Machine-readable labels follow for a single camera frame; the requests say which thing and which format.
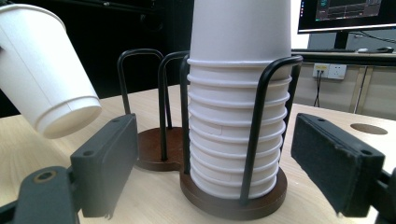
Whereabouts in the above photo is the black power cable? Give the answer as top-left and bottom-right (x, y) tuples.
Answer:
(313, 70), (323, 108)

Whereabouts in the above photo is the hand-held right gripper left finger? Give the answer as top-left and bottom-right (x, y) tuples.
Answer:
(70, 113), (139, 218)

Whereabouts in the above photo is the dark office desk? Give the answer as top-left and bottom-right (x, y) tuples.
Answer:
(291, 49), (396, 67)

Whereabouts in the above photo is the metal desk leg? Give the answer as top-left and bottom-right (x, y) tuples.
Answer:
(348, 64), (369, 114)

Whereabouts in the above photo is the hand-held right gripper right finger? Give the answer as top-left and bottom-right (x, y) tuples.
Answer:
(290, 112), (387, 218)

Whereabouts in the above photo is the single white paper cup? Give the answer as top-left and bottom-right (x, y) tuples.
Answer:
(0, 3), (103, 140)

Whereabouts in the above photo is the stack of white paper cups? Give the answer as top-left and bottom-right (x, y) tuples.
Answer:
(186, 0), (293, 200)

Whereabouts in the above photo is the black wire cup rack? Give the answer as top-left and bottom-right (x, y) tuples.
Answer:
(117, 48), (304, 221)

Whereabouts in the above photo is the thin black monitor cable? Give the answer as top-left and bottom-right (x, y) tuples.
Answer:
(348, 30), (396, 45)

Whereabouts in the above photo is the monitor with dark screen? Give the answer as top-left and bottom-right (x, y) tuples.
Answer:
(297, 0), (396, 50)

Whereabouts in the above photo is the white wall power outlet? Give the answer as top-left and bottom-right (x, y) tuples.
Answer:
(312, 63), (347, 80)

